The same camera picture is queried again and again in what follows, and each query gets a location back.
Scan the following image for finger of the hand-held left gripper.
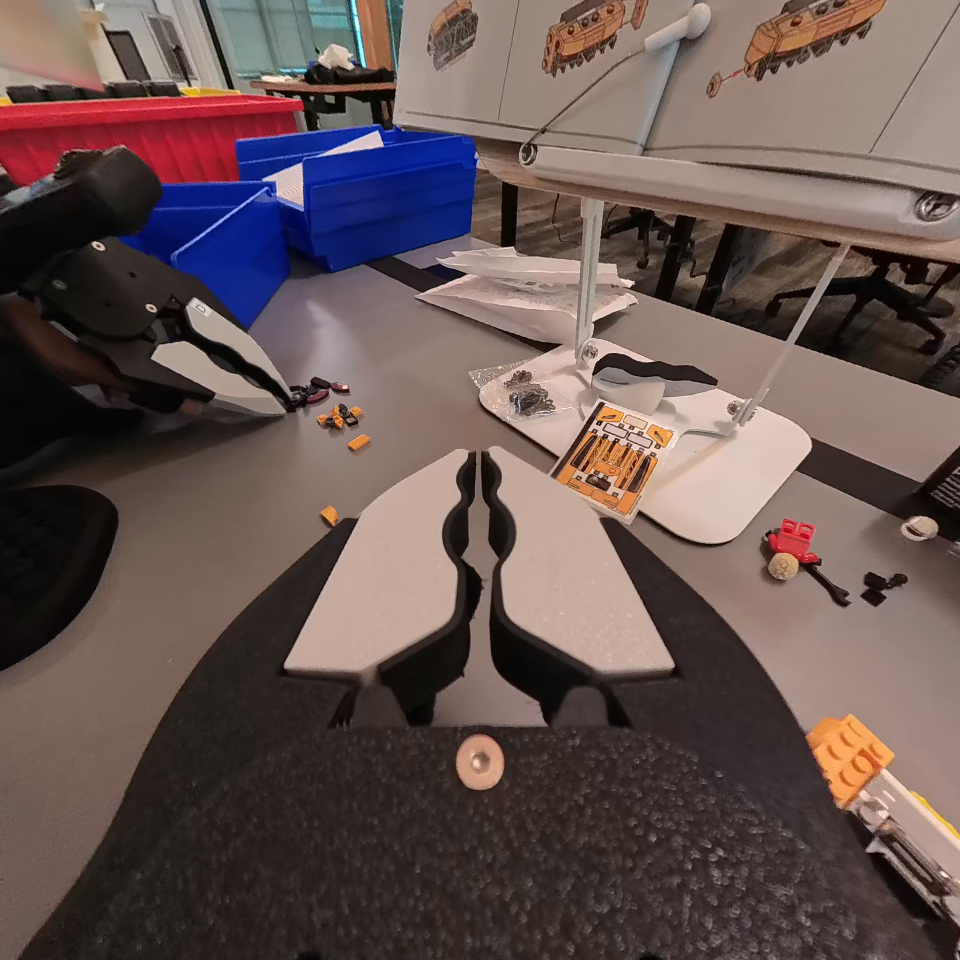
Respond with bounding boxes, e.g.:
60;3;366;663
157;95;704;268
182;297;294;414
150;346;289;421

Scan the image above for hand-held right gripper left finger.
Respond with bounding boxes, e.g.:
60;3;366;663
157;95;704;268
283;448;484;712

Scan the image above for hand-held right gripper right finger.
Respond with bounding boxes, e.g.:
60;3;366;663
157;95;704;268
480;447;678;726

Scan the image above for pile of small lego pieces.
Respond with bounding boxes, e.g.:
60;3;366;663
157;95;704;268
288;373;366;434

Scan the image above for person's left forearm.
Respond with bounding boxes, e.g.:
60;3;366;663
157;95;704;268
0;292;144;470

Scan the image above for red lego minifigure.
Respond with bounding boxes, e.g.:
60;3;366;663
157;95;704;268
763;517;822;580

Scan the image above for black lego wrench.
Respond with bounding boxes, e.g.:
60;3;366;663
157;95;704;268
802;556;852;607

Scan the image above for partly built lego car chassis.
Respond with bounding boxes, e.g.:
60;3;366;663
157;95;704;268
806;712;960;927

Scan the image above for lego instruction booklet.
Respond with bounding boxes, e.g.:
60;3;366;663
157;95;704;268
392;0;960;162

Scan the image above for person's left hand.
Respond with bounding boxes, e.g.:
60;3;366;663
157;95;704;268
28;316;140;410

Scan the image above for blue plastic bin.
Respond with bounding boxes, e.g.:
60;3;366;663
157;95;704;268
279;131;479;275
234;126;391;185
118;180;292;330

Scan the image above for red plastic bin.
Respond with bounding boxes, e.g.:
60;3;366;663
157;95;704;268
0;93;305;187

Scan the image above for book stand with white base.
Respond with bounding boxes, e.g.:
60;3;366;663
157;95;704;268
476;0;960;545

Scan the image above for row of black boxes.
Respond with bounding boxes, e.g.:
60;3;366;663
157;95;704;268
3;78;185;102

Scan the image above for clear bag of black parts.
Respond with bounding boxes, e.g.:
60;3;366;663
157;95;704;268
468;360;579;425

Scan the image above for black mesh chair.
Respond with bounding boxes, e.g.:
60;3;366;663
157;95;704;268
0;483;120;672

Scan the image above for wooden table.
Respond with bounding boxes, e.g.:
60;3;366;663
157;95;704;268
249;77;399;130

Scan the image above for white paper bag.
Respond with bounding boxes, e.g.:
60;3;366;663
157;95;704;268
437;246;635;292
414;271;635;345

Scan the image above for black office chair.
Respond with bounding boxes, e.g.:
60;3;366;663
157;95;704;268
765;243;960;357

